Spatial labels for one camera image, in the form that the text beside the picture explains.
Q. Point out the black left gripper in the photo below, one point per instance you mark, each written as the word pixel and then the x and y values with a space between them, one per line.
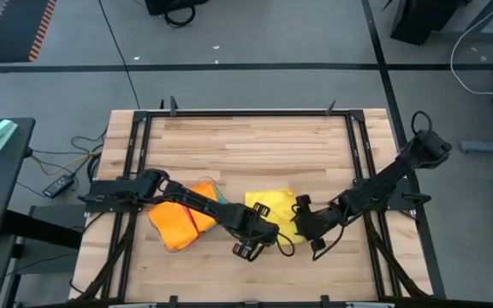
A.
pixel 257 233

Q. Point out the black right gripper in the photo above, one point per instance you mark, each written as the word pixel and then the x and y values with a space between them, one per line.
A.
pixel 315 222

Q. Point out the yellow microfiber towel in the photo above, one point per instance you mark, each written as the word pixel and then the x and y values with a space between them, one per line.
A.
pixel 278 205

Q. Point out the blue microfiber towel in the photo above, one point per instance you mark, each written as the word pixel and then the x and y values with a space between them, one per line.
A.
pixel 222 197

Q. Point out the orange microfiber towel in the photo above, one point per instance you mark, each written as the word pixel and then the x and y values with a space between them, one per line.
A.
pixel 176 226
pixel 206 190

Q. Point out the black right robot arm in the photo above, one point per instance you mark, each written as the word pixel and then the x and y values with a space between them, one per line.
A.
pixel 387 179

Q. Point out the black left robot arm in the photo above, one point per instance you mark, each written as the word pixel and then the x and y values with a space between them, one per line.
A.
pixel 195 201

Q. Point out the grey table leg foot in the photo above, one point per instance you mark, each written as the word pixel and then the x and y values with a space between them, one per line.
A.
pixel 486 146

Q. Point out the grey desk base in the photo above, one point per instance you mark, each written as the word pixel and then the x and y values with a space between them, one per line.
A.
pixel 54 214

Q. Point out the black power adapter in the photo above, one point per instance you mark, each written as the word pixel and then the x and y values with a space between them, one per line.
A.
pixel 58 186

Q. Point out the black cabinet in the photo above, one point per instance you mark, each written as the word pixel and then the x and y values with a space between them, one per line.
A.
pixel 422 19

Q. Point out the black mat orange striped edge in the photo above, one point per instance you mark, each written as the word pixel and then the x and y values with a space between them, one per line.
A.
pixel 15 30

